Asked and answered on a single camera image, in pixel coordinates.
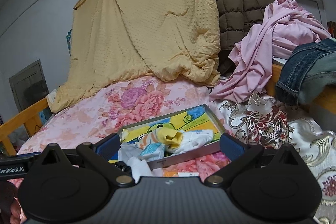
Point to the wooden bed frame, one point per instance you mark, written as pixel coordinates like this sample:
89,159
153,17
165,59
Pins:
15,119

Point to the white printed cloth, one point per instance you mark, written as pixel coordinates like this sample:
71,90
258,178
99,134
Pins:
52,96

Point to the teal wall poster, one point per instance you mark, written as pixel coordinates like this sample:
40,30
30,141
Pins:
68,43

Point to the brown quilted jacket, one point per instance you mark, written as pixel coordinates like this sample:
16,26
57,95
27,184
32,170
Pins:
236,3

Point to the person's left hand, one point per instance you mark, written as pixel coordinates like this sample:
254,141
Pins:
18,211

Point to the orange plastic object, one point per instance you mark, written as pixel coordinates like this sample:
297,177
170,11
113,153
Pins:
172,174

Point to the blue printed bag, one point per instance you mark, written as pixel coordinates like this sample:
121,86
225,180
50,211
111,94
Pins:
45,117

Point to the pink floral quilt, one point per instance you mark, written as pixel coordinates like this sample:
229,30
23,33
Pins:
92,113

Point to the white brocade bedsheet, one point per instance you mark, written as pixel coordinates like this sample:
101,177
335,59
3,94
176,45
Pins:
275,121

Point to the wooden bed end board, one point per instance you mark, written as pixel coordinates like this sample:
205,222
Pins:
273,79

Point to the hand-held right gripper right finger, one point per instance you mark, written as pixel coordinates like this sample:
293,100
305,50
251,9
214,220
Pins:
232,145

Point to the grey wall panel door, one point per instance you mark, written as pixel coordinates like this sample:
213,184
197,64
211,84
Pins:
26,85

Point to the yellow quilted blanket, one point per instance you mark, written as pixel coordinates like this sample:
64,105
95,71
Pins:
144,29

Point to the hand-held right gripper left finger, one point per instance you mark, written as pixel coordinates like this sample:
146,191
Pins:
109,146

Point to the blue jeans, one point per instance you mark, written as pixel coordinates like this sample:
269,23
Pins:
302,66

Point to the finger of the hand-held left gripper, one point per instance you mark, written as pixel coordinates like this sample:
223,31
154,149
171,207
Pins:
123,167

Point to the grey box with cartoon picture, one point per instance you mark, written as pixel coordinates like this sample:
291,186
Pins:
183,158

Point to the white baby cloth blue print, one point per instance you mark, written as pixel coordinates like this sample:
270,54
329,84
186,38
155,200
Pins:
199,137

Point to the pink garment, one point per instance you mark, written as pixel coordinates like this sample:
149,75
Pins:
252,61

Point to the plain white cloth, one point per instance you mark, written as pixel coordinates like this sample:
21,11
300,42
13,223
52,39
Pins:
139,166

